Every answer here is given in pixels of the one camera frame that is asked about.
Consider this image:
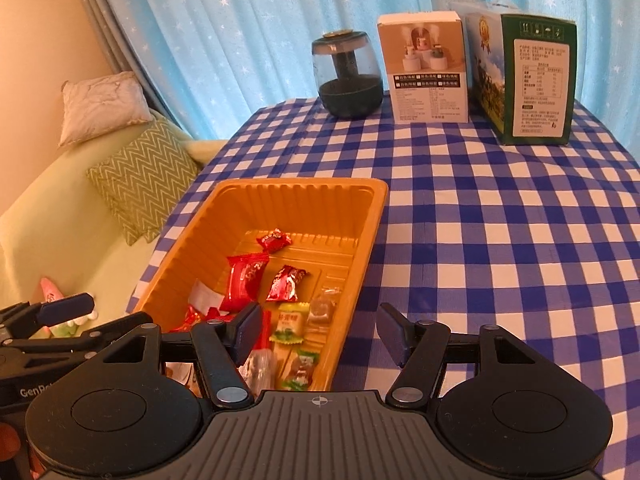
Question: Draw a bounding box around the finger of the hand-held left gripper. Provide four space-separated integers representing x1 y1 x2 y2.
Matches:
0 292 96 343
0 311 154 362

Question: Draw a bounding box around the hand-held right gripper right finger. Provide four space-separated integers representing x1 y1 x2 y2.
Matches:
376 303 538 409

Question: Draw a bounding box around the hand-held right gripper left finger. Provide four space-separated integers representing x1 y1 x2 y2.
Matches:
102 302 264 409

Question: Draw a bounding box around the yellow green candy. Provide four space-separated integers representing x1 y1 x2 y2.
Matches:
270 302 310 346

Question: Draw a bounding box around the plain red snack packet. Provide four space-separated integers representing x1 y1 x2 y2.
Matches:
170 305 236 333

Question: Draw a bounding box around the red white-print snack packet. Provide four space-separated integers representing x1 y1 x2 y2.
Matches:
220 254 271 313

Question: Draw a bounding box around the white snack bar packet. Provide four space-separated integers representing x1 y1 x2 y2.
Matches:
190 280 224 313

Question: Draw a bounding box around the small red candy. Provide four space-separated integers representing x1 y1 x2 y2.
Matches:
265 265 309 303
256 228 292 253

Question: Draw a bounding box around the green ended clear candy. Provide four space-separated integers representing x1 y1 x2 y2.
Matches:
282 350 321 392

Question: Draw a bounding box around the orange plastic tray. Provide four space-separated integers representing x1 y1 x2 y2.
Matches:
131 177 389 393

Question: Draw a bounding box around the person's left hand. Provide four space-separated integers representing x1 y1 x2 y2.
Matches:
0 422 24 461

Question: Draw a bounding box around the pink green plush toy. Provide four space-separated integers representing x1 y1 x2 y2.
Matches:
39 276 101 338

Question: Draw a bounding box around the pale green sofa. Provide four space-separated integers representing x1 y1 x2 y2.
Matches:
0 110 231 323

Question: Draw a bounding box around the green zigzag pillow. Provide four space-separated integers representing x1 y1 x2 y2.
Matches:
86 121 201 242
112 200 162 247

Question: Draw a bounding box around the blue white checked tablecloth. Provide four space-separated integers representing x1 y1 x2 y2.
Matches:
127 95 640 471

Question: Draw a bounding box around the pink cushion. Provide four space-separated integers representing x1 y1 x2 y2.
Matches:
57 71 155 148

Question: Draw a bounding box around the dark glass humidifier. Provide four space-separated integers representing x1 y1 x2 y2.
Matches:
311 29 385 120

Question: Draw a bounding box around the white carton box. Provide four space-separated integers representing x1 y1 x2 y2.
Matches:
376 10 471 125

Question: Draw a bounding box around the grey curtain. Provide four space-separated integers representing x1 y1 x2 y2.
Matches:
67 0 193 138

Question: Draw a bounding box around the green carton box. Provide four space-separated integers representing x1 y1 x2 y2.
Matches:
450 0 578 147

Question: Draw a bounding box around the blue star curtain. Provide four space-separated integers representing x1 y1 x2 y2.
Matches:
90 0 640 141

